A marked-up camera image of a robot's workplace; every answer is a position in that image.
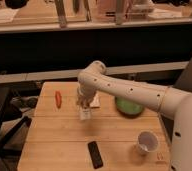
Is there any wooden table top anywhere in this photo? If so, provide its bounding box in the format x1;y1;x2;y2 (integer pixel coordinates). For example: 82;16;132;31
17;82;170;171

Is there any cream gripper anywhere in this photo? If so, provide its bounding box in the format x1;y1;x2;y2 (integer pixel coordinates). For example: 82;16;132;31
77;90;95;108

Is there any black remote control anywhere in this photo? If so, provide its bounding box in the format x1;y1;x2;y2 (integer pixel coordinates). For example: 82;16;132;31
88;141;103;169

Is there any white plastic bottle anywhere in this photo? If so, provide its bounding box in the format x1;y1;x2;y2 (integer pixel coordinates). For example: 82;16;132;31
79;107;91;121

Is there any white paper cup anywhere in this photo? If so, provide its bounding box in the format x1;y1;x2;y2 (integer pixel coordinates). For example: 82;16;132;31
136;131;159;156

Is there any green ceramic bowl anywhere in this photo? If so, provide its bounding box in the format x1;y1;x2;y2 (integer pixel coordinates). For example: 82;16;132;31
115;97;144;117

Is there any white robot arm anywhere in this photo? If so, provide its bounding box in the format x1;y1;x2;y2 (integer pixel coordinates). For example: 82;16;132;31
77;61;192;171

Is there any white rectangular block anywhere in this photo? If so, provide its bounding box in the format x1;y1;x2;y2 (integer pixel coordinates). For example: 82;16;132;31
90;94;100;108

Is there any orange carrot toy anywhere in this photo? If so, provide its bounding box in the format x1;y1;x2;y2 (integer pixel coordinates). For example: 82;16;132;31
55;91;62;109

